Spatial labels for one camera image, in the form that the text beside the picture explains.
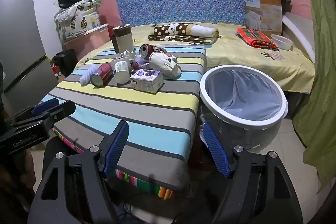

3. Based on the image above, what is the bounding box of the red cartoon drink can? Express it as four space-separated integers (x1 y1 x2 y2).
139 44 166 59

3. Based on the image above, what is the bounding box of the white plastic bowl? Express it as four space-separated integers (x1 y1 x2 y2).
271 34 293 51

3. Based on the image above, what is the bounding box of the white paper bag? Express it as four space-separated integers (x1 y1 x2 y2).
149 52 181 79

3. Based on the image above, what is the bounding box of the red green plaid cloth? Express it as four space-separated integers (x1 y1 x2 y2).
236 28 278 51

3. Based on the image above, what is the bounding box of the green curtain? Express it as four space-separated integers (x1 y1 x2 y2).
293 0 335 187

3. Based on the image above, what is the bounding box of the pineapple print quilt bundle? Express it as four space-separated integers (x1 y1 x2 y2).
54 0 102 44

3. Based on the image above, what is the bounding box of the red toy car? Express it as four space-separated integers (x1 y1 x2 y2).
52 65 62 79

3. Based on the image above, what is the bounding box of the striped table cover cloth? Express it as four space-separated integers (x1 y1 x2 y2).
45 44 206 200

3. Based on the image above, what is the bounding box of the beige brown lidded mug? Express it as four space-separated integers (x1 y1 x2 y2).
111 24 134 53

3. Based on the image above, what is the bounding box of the white bed side rail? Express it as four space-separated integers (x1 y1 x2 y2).
282 12 315 63

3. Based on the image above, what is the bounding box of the bedding package box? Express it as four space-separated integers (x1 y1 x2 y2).
243 0 291 37

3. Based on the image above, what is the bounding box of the white yogurt cup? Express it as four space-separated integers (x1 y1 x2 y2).
111 58 130 85

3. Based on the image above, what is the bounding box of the translucent bin liner bag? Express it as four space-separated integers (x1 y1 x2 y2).
205 70 282 121

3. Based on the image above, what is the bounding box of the black bag on floor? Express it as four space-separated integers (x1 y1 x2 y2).
52 49 78 77

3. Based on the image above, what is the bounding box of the white round trash bin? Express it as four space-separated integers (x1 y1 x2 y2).
199 65 288 153

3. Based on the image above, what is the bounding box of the silver refrigerator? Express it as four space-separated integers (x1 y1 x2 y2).
0 0 58 112

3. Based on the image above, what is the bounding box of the yellow bed sheet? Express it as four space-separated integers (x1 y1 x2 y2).
75 21 316 94

